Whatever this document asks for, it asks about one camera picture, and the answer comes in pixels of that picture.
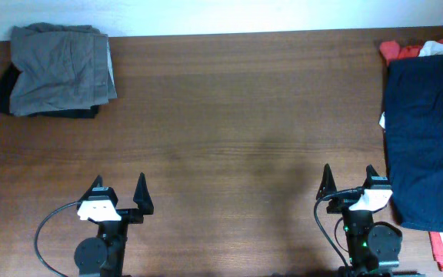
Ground grey folded shorts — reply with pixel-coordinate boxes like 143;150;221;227
9;22;118;116

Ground red garment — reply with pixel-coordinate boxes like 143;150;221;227
379;38;443;272

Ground navy blue shorts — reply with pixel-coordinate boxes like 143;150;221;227
383;52;443;235

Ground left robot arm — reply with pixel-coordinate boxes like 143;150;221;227
74;173;154;277

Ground black folded garment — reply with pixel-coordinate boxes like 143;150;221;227
0;64;99;119

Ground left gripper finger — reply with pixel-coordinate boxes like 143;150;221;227
78;175;104;202
133;172;154;215

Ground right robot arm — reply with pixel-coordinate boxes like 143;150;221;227
313;164;402;277

